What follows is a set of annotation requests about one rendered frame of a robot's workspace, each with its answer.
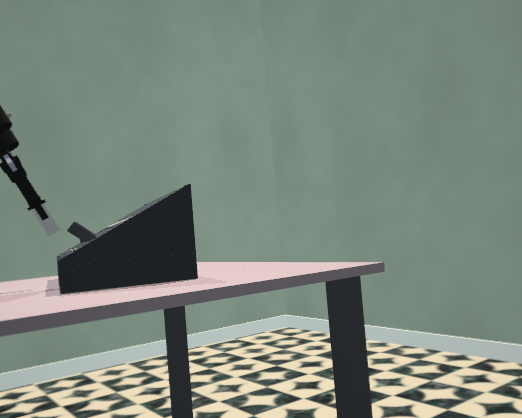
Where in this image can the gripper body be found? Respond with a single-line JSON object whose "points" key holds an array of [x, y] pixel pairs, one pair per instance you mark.
{"points": [[7, 138]]}

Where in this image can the dark grey switch console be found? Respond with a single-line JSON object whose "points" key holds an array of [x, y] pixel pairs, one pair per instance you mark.
{"points": [[156, 245]]}

